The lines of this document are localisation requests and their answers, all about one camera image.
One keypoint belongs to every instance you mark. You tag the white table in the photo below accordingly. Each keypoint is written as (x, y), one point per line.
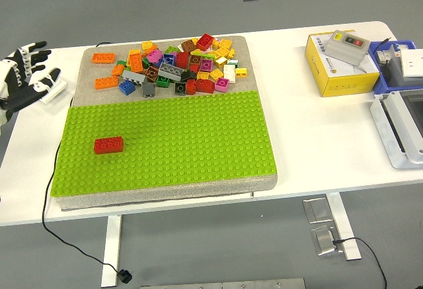
(297, 120)

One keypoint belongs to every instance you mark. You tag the brown toy brick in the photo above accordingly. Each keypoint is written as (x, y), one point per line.
(194, 59)
(152, 73)
(187, 45)

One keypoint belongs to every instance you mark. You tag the lime green toy brick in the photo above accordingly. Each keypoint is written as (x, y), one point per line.
(171, 49)

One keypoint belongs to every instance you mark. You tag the dark green toy brick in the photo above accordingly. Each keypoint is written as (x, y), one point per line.
(232, 62)
(121, 62)
(163, 81)

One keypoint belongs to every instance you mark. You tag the white toy brick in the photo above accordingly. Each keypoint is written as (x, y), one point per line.
(229, 69)
(230, 78)

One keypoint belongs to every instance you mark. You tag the pink toy brick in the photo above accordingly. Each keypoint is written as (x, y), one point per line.
(154, 56)

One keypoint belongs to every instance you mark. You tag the orange long toy brick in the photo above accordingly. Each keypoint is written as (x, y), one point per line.
(135, 62)
(103, 57)
(106, 82)

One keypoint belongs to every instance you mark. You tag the red long toy brick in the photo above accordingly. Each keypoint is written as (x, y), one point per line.
(109, 145)

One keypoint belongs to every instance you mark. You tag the green studded baseplate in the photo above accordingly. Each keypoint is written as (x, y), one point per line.
(181, 137)

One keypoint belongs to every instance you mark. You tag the white wall socket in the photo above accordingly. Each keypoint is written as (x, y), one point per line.
(413, 62)

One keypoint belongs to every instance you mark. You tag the metal floor strip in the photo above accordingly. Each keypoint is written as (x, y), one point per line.
(231, 284)

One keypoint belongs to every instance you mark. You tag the magenta toy brick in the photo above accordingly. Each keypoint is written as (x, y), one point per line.
(221, 84)
(206, 65)

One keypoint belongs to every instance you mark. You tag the silver floor plate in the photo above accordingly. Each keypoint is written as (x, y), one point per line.
(317, 209)
(325, 241)

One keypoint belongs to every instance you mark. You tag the yellow cardboard box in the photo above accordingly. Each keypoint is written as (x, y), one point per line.
(347, 84)

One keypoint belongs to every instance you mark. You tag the dark grey plastic component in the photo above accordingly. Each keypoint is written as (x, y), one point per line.
(393, 72)

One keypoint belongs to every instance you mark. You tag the blue toy brick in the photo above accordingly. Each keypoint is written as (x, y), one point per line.
(158, 63)
(169, 59)
(127, 87)

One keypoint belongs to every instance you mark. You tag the dark grey toy brick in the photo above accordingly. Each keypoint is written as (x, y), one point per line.
(149, 89)

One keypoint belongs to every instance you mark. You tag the white plastic component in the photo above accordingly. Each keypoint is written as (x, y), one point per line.
(383, 56)

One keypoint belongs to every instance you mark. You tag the grey foam mat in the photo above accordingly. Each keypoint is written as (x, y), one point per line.
(198, 189)

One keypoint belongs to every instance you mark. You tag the white rectangular block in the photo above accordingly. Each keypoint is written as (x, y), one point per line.
(54, 92)

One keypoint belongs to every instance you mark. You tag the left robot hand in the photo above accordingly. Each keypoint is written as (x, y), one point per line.
(20, 87)

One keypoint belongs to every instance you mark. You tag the red small toy brick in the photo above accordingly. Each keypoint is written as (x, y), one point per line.
(194, 68)
(191, 86)

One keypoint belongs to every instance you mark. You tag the orange small toy brick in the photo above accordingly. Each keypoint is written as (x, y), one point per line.
(117, 69)

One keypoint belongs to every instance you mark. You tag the grey switch box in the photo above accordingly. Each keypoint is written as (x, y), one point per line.
(343, 51)

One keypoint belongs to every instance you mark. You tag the black toy brick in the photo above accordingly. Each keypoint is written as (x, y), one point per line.
(181, 88)
(188, 74)

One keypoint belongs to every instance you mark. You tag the light grey long toy brick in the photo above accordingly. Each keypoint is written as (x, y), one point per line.
(133, 76)

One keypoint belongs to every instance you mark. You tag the orange thin toy brick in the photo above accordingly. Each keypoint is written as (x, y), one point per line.
(149, 51)

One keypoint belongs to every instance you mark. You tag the blue plastic bin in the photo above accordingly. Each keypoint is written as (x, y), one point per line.
(385, 88)

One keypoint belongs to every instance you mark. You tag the light grey junction box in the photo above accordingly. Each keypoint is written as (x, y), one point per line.
(386, 130)

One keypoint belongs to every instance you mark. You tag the yellow toy brick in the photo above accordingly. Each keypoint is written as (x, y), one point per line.
(134, 52)
(215, 43)
(216, 74)
(202, 75)
(241, 72)
(225, 43)
(147, 45)
(220, 61)
(222, 52)

